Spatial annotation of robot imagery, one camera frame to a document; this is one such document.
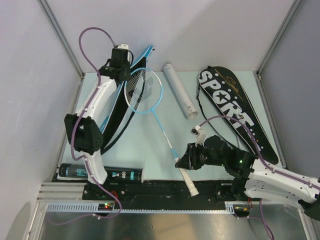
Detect black shuttlecock tube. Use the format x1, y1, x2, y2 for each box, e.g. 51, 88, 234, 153
58, 162, 146, 184

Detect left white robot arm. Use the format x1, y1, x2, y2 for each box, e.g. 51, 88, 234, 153
64, 43, 131, 200

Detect white shuttlecock tube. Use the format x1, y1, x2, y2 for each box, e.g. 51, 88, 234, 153
162, 63, 199, 120

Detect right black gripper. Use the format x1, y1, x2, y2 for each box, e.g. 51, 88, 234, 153
175, 142, 225, 170

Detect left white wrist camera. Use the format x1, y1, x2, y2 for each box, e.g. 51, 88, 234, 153
117, 43, 131, 62

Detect light blue racket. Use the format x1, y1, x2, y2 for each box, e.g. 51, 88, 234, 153
123, 67, 200, 197

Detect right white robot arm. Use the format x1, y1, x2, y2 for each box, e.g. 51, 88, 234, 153
175, 135, 320, 221

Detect blue racket cover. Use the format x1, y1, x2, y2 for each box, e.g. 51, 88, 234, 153
98, 44, 155, 153

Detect black racket cover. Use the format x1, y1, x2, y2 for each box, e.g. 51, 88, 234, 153
197, 66, 279, 165

